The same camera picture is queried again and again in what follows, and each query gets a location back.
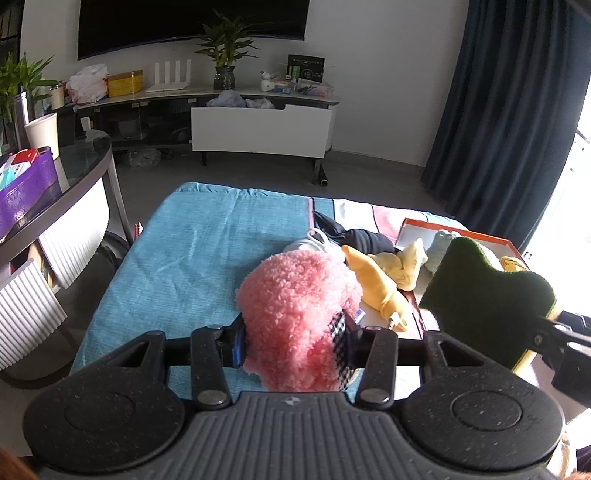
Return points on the dark green plush cushion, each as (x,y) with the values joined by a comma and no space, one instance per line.
(480,286)

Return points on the glass top table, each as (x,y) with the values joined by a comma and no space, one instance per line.
(83,161)

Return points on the white drawer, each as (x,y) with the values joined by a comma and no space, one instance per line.
(258,131)

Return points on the blue blanket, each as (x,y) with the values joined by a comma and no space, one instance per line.
(194,249)

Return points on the dark navy cloth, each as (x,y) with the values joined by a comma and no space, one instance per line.
(364,240)

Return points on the red and white box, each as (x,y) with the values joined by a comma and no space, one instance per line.
(25,158)

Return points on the clear plastic bag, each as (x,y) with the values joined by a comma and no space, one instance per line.
(143,158)

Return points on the black and green box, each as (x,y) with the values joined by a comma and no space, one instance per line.
(305,67)

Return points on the bluish plastic bag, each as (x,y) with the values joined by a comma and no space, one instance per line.
(226,99)

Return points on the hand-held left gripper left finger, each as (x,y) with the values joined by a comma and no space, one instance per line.
(237,347)

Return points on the purple basket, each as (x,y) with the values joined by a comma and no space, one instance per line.
(23,194)

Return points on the crumpled white plastic bag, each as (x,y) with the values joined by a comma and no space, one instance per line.
(261,103)

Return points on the clear plastic box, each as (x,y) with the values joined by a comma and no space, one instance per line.
(314,87)

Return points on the steel thermos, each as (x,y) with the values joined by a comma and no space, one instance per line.
(22,115)

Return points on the small white figurine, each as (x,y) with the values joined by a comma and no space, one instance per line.
(266,83)

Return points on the tall green plant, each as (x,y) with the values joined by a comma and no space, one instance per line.
(18,78)

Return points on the black wall television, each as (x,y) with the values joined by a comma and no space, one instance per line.
(184,23)

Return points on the white jar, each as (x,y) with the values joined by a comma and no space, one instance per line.
(57,97)

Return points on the dark blue curtain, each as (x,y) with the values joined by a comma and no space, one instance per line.
(498,101)

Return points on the pink fluffy plush toy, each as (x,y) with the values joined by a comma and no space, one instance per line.
(295,304)

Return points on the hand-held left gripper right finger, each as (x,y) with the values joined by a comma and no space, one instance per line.
(367,344)

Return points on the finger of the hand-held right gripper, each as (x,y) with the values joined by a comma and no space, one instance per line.
(554,334)

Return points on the white router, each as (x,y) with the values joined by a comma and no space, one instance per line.
(167,85)

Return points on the white TV cabinet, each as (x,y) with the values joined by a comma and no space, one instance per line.
(138,120)

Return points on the red packet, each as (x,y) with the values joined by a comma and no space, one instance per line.
(138,233)

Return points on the orange cardboard box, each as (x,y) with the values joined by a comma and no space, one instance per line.
(415,228)

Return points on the black rolled mat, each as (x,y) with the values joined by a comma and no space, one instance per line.
(322,177)

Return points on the light green plush toy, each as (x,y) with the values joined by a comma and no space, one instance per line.
(438,251)

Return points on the potted plant in dark vase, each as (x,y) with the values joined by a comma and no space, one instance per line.
(225,46)

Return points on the white ribbed panel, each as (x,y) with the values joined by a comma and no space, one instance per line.
(78,230)
(27,314)

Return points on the white paper cup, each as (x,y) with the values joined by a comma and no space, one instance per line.
(42,136)

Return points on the yellow box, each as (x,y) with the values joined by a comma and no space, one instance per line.
(124,84)

